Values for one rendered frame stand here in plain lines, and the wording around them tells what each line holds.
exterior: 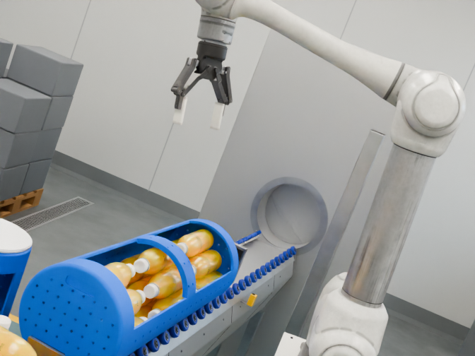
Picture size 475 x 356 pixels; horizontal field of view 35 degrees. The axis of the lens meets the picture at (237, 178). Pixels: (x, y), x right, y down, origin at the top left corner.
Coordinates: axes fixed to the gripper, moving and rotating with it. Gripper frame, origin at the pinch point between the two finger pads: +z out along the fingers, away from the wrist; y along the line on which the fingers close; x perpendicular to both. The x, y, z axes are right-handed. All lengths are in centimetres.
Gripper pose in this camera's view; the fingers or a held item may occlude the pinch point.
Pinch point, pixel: (197, 122)
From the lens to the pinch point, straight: 189.9
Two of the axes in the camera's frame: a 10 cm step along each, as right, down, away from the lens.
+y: 6.5, 0.5, 7.6
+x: -7.3, -2.3, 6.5
